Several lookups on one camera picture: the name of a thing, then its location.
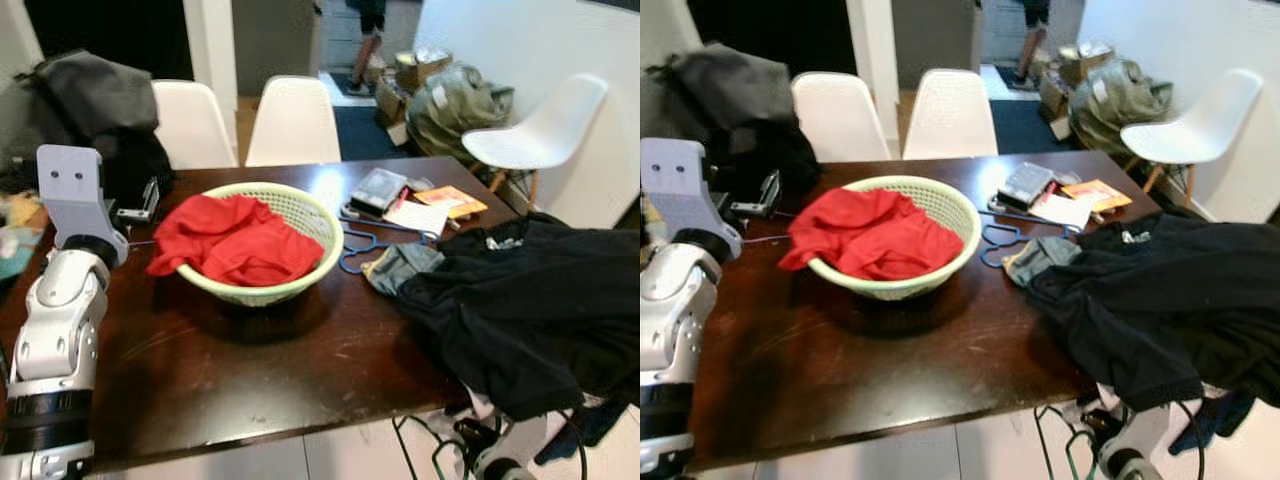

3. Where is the red garment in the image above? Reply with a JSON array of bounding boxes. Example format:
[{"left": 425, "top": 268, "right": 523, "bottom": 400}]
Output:
[
  {"left": 777, "top": 187, "right": 967, "bottom": 282},
  {"left": 146, "top": 194, "right": 327, "bottom": 289}
]

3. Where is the black wallet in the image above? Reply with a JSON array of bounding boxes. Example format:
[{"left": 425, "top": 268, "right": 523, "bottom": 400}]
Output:
[
  {"left": 997, "top": 161, "right": 1057, "bottom": 210},
  {"left": 349, "top": 167, "right": 410, "bottom": 217}
]

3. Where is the cardboard box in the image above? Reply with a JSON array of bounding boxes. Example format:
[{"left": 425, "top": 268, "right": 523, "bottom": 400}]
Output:
[
  {"left": 1039, "top": 41, "right": 1117, "bottom": 122},
  {"left": 374, "top": 47, "right": 454, "bottom": 127}
]

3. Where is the blue plastic hanger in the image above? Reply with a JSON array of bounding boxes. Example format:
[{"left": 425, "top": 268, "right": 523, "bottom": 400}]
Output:
[
  {"left": 977, "top": 209, "right": 1082, "bottom": 270},
  {"left": 337, "top": 214, "right": 442, "bottom": 277}
]

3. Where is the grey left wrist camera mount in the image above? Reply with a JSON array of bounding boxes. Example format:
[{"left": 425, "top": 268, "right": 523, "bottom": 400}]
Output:
[
  {"left": 640, "top": 137, "right": 744, "bottom": 262},
  {"left": 35, "top": 144, "right": 132, "bottom": 267}
]

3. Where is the grey folded cloth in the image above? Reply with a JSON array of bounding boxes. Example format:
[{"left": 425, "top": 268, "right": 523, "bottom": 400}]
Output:
[
  {"left": 361, "top": 242, "right": 447, "bottom": 297},
  {"left": 1002, "top": 236, "right": 1084, "bottom": 290}
]

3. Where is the person leg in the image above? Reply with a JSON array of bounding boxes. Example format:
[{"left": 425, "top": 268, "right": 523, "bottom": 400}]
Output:
[
  {"left": 344, "top": 0, "right": 390, "bottom": 87},
  {"left": 1014, "top": 0, "right": 1052, "bottom": 84}
]

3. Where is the black garment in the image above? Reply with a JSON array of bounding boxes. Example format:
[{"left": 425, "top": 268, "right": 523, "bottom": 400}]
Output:
[
  {"left": 1027, "top": 211, "right": 1280, "bottom": 414},
  {"left": 394, "top": 211, "right": 641, "bottom": 422}
]

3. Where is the dark grey jacket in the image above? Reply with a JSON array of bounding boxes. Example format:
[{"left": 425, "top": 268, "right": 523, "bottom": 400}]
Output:
[
  {"left": 0, "top": 49, "right": 174, "bottom": 202},
  {"left": 640, "top": 41, "right": 824, "bottom": 197}
]

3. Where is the white paper sheet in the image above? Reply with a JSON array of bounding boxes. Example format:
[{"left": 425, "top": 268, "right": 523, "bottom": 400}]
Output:
[
  {"left": 382, "top": 197, "right": 452, "bottom": 240},
  {"left": 1029, "top": 191, "right": 1097, "bottom": 232}
]

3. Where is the olive green backpack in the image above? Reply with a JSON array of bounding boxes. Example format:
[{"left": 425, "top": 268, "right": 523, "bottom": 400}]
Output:
[
  {"left": 407, "top": 61, "right": 517, "bottom": 167},
  {"left": 1067, "top": 57, "right": 1174, "bottom": 157}
]

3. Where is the teal plastic hanger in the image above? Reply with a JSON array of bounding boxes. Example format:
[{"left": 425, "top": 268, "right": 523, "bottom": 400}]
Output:
[
  {"left": 1033, "top": 400, "right": 1112, "bottom": 480},
  {"left": 392, "top": 410, "right": 482, "bottom": 480}
]

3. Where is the pale multicoloured cloth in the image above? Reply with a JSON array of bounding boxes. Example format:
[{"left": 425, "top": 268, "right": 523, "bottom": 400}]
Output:
[{"left": 0, "top": 190, "right": 49, "bottom": 283}]

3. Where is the pale green plastic basket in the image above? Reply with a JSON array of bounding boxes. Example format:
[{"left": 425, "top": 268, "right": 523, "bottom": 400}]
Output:
[
  {"left": 804, "top": 174, "right": 984, "bottom": 302},
  {"left": 174, "top": 181, "right": 345, "bottom": 307}
]

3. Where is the orange booklet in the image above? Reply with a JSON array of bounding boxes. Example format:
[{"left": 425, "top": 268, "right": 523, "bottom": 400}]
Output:
[
  {"left": 1059, "top": 177, "right": 1134, "bottom": 214},
  {"left": 411, "top": 184, "right": 490, "bottom": 220}
]

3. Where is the dark blue rug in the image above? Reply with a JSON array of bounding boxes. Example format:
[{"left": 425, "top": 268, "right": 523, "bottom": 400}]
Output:
[
  {"left": 332, "top": 104, "right": 422, "bottom": 162},
  {"left": 989, "top": 99, "right": 1082, "bottom": 157}
]

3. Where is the white plastic chair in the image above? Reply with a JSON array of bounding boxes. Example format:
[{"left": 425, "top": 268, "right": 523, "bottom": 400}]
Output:
[
  {"left": 1119, "top": 67, "right": 1265, "bottom": 197},
  {"left": 461, "top": 71, "right": 610, "bottom": 207},
  {"left": 901, "top": 67, "right": 994, "bottom": 162},
  {"left": 244, "top": 74, "right": 344, "bottom": 169},
  {"left": 150, "top": 79, "right": 240, "bottom": 172},
  {"left": 790, "top": 71, "right": 892, "bottom": 165}
]

